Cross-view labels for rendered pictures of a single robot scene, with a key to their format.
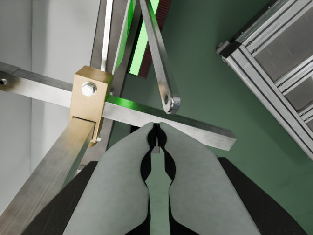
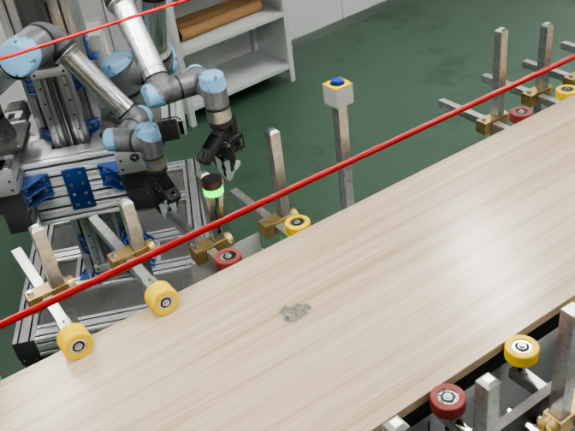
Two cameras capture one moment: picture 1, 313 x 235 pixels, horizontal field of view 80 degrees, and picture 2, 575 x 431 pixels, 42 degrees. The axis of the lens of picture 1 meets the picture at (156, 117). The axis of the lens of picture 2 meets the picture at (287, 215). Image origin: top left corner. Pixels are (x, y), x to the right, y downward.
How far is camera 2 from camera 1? 2.27 m
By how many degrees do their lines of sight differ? 37
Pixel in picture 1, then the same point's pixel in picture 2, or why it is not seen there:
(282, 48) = not seen: hidden behind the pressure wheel
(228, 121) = not seen: hidden behind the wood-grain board
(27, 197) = (275, 178)
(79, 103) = (274, 220)
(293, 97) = (184, 250)
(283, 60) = (173, 282)
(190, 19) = not seen: hidden behind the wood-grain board
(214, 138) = (237, 193)
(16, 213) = (274, 174)
